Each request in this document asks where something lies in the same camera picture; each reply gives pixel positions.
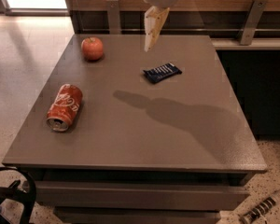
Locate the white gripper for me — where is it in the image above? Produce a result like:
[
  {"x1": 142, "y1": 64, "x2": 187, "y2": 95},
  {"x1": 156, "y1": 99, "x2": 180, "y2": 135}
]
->
[{"x1": 144, "y1": 0, "x2": 178, "y2": 52}]

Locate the red coke can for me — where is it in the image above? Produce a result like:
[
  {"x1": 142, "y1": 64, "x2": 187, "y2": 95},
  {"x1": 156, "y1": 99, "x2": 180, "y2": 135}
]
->
[{"x1": 47, "y1": 84, "x2": 83, "y2": 132}]

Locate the blue snack bar wrapper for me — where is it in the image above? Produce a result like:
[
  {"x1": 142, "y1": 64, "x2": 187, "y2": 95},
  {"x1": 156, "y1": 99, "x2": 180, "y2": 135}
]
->
[{"x1": 144, "y1": 63, "x2": 182, "y2": 84}]

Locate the grey side shelf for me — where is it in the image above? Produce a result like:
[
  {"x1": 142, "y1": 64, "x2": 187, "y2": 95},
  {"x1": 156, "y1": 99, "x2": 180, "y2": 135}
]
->
[{"x1": 211, "y1": 38, "x2": 280, "y2": 50}]

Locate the red apple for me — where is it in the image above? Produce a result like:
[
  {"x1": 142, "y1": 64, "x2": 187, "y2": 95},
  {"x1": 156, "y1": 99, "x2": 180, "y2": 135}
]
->
[{"x1": 81, "y1": 37, "x2": 104, "y2": 61}]

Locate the grey cabinet table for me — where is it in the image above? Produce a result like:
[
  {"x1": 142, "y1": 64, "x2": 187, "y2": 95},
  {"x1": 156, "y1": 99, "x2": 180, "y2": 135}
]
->
[{"x1": 2, "y1": 34, "x2": 269, "y2": 224}]

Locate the grey upper drawer front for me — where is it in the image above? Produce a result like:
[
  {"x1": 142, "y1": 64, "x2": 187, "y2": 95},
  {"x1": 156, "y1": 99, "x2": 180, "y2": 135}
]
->
[{"x1": 36, "y1": 181, "x2": 248, "y2": 211}]

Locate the grey drawer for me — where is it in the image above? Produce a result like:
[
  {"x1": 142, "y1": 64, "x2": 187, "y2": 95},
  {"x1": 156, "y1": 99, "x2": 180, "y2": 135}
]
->
[
  {"x1": 54, "y1": 207, "x2": 220, "y2": 224},
  {"x1": 36, "y1": 181, "x2": 248, "y2": 211}
]

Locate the striped tube on floor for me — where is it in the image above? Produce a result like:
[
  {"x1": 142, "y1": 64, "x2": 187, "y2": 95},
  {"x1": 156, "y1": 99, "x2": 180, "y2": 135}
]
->
[{"x1": 240, "y1": 190, "x2": 280, "y2": 224}]

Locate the grey lower drawer front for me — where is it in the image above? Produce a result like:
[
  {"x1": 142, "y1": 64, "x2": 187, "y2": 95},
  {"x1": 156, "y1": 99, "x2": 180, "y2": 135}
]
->
[{"x1": 54, "y1": 207, "x2": 220, "y2": 224}]

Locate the black chair part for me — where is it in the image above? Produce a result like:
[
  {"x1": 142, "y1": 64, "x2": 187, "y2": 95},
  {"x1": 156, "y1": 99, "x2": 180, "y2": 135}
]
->
[{"x1": 0, "y1": 167, "x2": 36, "y2": 224}]

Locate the left metal wall bracket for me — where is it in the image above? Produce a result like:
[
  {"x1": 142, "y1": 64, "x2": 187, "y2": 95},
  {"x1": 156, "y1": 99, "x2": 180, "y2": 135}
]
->
[{"x1": 106, "y1": 0, "x2": 121, "y2": 35}]

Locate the metal wall bracket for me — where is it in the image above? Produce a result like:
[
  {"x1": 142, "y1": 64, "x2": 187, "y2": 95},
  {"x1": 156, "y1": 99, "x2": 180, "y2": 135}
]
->
[
  {"x1": 239, "y1": 0, "x2": 268, "y2": 46},
  {"x1": 106, "y1": 0, "x2": 121, "y2": 35}
]

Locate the right metal wall bracket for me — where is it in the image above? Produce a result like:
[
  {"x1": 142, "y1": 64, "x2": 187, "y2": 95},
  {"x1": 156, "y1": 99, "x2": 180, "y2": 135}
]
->
[{"x1": 239, "y1": 0, "x2": 268, "y2": 46}]

